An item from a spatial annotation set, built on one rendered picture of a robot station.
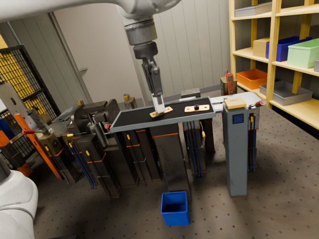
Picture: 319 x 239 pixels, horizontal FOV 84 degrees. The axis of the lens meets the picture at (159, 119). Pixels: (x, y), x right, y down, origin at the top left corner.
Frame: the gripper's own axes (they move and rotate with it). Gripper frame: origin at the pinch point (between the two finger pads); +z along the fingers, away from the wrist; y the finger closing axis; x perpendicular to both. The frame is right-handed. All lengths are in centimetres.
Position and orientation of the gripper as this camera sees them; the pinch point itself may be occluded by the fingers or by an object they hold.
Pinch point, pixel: (158, 102)
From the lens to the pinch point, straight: 64.7
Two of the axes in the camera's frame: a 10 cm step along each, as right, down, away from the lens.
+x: -9.2, 3.4, -2.0
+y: -3.3, -3.8, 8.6
